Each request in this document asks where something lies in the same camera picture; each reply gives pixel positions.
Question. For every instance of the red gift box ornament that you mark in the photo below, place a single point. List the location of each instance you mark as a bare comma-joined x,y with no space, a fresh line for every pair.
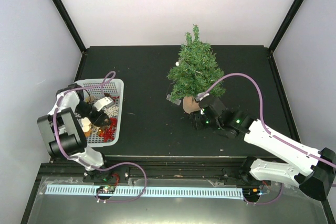
114,122

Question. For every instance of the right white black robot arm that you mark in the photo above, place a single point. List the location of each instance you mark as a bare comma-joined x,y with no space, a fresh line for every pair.
307,168

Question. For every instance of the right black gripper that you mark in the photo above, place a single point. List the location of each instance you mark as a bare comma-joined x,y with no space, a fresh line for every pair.
196,123

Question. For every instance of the small green christmas tree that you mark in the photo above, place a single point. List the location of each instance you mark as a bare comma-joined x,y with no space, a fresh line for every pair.
197,69

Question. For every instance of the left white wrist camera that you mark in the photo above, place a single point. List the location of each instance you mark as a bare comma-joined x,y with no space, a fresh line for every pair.
103,102

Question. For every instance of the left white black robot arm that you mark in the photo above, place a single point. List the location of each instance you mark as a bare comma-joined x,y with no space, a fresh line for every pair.
63,128

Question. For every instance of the light blue slotted cable duct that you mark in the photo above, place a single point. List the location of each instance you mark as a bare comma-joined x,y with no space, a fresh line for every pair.
150,191

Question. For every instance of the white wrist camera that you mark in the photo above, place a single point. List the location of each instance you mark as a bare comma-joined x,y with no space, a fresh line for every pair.
201,96
103,102

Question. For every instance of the red snowflake ornament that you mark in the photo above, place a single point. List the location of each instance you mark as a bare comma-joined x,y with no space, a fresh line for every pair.
107,134

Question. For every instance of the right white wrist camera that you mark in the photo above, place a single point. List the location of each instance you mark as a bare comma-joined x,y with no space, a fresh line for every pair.
201,96

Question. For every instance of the wooden slice ornament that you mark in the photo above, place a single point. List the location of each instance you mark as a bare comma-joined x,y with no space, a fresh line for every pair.
85,124

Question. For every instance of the white plastic basket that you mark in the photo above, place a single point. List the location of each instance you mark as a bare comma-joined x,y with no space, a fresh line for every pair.
93,92

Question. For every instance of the terracotta tree pot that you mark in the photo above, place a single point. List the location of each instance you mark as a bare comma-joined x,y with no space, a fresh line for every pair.
190,105

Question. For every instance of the white snowflake ornament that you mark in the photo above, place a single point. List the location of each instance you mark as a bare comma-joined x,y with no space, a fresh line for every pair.
112,111

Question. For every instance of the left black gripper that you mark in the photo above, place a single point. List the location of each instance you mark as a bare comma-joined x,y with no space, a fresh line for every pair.
97,119

